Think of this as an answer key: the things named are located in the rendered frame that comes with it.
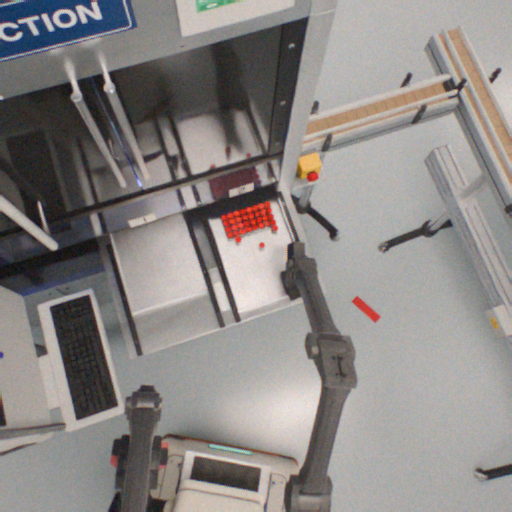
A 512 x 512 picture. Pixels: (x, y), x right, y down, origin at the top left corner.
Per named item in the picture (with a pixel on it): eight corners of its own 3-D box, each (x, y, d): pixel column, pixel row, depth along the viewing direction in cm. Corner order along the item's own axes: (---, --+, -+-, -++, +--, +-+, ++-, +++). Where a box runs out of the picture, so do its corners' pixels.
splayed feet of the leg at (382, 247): (375, 243, 284) (381, 235, 270) (462, 214, 289) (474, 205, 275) (380, 257, 282) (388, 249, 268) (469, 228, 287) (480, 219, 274)
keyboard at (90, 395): (49, 307, 190) (47, 305, 188) (89, 294, 191) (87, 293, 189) (77, 420, 181) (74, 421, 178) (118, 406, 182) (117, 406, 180)
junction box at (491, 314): (483, 311, 229) (492, 307, 221) (494, 307, 230) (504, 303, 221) (495, 338, 227) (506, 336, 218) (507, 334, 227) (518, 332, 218)
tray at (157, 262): (107, 223, 191) (104, 220, 187) (178, 202, 193) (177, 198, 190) (133, 314, 183) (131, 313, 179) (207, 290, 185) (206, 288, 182)
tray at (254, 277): (209, 222, 192) (208, 219, 188) (278, 201, 194) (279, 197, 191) (238, 312, 184) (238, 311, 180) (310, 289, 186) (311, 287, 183)
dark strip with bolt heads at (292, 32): (264, 182, 183) (283, 21, 106) (276, 178, 184) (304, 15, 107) (265, 185, 183) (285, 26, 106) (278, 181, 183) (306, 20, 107)
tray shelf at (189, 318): (94, 229, 192) (93, 228, 190) (280, 173, 199) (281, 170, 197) (131, 359, 181) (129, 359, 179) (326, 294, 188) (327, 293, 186)
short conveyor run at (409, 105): (282, 171, 202) (286, 152, 186) (269, 134, 205) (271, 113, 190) (451, 118, 209) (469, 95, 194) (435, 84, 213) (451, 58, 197)
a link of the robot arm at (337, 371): (323, 366, 117) (368, 369, 119) (309, 334, 130) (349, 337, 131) (287, 524, 133) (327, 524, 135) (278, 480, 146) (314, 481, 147)
